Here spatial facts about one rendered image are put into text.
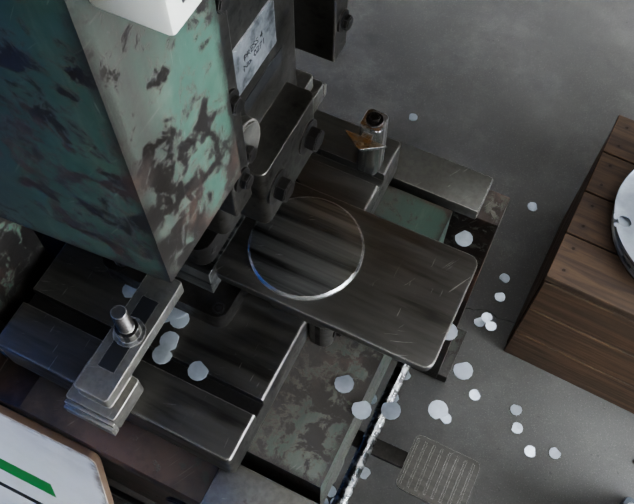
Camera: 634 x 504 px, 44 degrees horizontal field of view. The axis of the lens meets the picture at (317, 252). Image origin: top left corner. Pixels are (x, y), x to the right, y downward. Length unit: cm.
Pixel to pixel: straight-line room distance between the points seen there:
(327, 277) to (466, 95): 123
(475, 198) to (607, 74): 111
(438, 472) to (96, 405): 72
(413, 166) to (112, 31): 76
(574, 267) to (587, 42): 92
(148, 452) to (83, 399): 13
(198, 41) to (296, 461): 58
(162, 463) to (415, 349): 33
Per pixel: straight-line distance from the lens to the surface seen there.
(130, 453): 96
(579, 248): 140
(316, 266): 83
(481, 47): 210
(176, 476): 94
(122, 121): 39
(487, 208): 108
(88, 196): 48
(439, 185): 106
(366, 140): 91
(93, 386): 84
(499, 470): 160
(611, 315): 140
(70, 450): 102
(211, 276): 85
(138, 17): 32
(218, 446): 85
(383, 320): 81
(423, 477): 141
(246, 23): 60
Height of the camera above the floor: 153
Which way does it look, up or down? 62 degrees down
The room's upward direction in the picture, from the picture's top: straight up
